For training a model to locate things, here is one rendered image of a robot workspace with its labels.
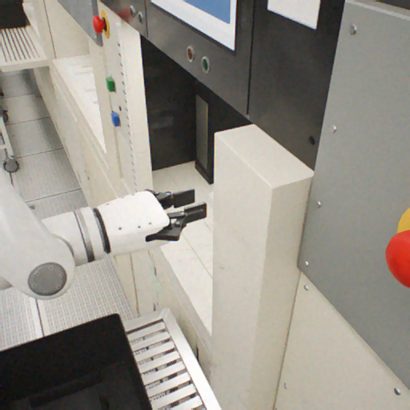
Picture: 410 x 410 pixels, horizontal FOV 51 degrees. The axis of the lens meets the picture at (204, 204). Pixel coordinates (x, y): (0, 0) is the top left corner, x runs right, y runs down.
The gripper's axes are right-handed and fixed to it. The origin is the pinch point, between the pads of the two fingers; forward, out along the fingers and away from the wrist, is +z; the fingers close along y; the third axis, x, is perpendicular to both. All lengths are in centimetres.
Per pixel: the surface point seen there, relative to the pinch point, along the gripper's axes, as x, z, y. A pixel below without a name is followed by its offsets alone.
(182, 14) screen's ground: 29.0, 2.0, -5.4
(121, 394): -42.0, -17.9, 2.6
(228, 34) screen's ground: 29.6, 1.8, 8.3
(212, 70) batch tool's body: 24.1, 1.9, 4.1
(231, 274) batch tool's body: 3.7, -3.2, 20.1
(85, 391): -42.0, -24.5, -1.4
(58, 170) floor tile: -119, -4, -221
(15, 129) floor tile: -119, -23, -301
